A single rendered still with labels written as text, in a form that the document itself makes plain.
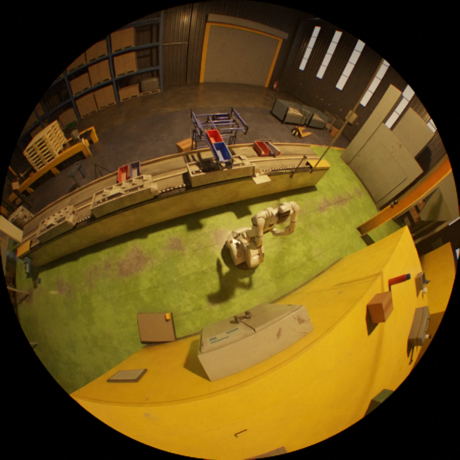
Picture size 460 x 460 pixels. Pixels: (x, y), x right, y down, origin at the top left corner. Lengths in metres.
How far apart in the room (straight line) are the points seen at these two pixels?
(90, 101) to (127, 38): 4.05
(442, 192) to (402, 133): 2.81
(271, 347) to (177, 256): 2.13
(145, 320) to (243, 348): 1.86
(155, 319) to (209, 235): 1.69
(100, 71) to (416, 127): 14.30
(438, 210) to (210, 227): 8.59
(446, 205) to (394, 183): 2.87
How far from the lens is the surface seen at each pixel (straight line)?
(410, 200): 4.54
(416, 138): 8.10
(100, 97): 11.02
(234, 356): 0.98
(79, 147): 5.83
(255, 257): 2.35
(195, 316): 2.59
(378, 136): 7.11
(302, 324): 1.10
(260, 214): 1.37
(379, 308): 1.29
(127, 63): 10.47
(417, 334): 2.44
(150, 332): 2.59
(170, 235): 2.84
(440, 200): 8.22
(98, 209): 2.48
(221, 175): 2.33
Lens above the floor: 2.57
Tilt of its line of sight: 64 degrees down
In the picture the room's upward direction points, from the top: 20 degrees clockwise
